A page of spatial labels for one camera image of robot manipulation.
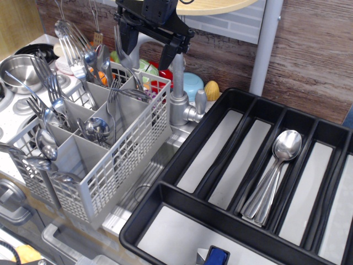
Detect tall steel fork at rear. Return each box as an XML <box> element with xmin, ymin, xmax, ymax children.
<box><xmin>114</xmin><ymin>25</ymin><xmax>143</xmax><ymax>92</ymax></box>

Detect round steel spoon in basket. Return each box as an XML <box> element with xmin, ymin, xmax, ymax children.
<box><xmin>77</xmin><ymin>117</ymin><xmax>110</xmax><ymax>143</ymax></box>

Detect steel cooking pot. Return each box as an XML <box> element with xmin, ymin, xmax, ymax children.
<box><xmin>1</xmin><ymin>54</ymin><xmax>42</xmax><ymax>94</ymax></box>

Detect light blue toy bowl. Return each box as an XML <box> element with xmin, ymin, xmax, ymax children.
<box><xmin>184</xmin><ymin>72</ymin><xmax>204</xmax><ymax>98</ymax></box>

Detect green toy vegetable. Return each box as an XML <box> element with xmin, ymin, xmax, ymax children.
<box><xmin>139</xmin><ymin>59</ymin><xmax>159</xmax><ymax>76</ymax></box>

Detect grey metal sink faucet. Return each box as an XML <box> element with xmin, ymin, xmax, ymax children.
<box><xmin>129</xmin><ymin>34</ymin><xmax>207</xmax><ymax>126</ymax></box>

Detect hanging spatula with wire handle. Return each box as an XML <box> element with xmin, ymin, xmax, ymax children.
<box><xmin>89</xmin><ymin>0</ymin><xmax>103</xmax><ymax>46</ymax></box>

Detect red toy pepper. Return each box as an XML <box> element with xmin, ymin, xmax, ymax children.
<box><xmin>149</xmin><ymin>61</ymin><xmax>173</xmax><ymax>88</ymax></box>

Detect black plastic cutlery tray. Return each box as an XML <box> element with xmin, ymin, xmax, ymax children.
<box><xmin>119</xmin><ymin>88</ymin><xmax>352</xmax><ymax>264</ymax></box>

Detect grey plastic cutlery basket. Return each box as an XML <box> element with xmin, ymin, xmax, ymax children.
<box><xmin>9</xmin><ymin>72</ymin><xmax>172</xmax><ymax>229</ymax></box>

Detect wooden round shelf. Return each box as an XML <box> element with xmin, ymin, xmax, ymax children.
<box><xmin>176</xmin><ymin>0</ymin><xmax>257</xmax><ymax>15</ymax></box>

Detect white vertical pole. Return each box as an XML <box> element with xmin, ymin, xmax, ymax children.
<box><xmin>249</xmin><ymin>0</ymin><xmax>284</xmax><ymax>96</ymax></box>

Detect slotted steel spoon hanging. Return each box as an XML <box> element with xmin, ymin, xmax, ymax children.
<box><xmin>54</xmin><ymin>0</ymin><xmax>72</xmax><ymax>39</ymax></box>

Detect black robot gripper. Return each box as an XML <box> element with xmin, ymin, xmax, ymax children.
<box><xmin>115</xmin><ymin>1</ymin><xmax>195</xmax><ymax>71</ymax></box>

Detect large steel fork left rear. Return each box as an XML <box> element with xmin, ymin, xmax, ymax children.
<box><xmin>59</xmin><ymin>36</ymin><xmax>98</xmax><ymax>110</ymax></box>

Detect steel fork in middle compartment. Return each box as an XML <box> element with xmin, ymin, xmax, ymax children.
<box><xmin>106</xmin><ymin>79</ymin><xmax>121</xmax><ymax>143</ymax></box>

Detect stacked steel spoons in tray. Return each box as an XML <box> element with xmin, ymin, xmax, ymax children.
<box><xmin>240</xmin><ymin>130</ymin><xmax>302</xmax><ymax>226</ymax></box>

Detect steel spoon front left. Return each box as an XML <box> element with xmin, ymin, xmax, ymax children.
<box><xmin>35</xmin><ymin>129</ymin><xmax>58</xmax><ymax>161</ymax></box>

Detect big steel spoon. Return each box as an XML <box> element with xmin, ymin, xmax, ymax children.
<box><xmin>117</xmin><ymin>89</ymin><xmax>152</xmax><ymax>102</ymax></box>

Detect steel forks cluster left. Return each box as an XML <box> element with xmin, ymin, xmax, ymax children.
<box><xmin>31</xmin><ymin>50</ymin><xmax>74</xmax><ymax>132</ymax></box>

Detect yellow toy corn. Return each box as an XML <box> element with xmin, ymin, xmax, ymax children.
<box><xmin>204</xmin><ymin>81</ymin><xmax>220</xmax><ymax>101</ymax></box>

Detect blue object at bottom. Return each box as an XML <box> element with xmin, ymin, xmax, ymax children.
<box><xmin>204</xmin><ymin>246</ymin><xmax>230</xmax><ymax>265</ymax></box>

